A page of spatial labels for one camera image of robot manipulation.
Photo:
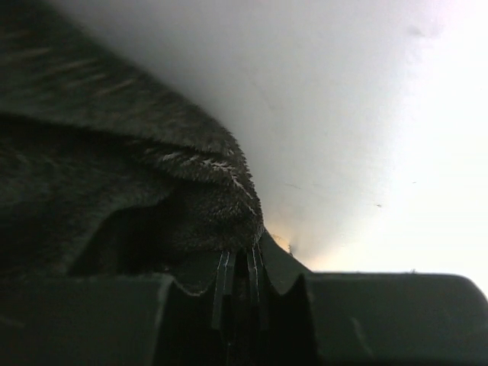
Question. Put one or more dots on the black floral pillowcase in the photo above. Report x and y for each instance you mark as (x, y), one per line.
(103, 168)

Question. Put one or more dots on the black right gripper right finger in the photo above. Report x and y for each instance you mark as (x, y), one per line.
(353, 318)

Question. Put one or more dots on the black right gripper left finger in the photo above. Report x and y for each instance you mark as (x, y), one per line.
(114, 312)

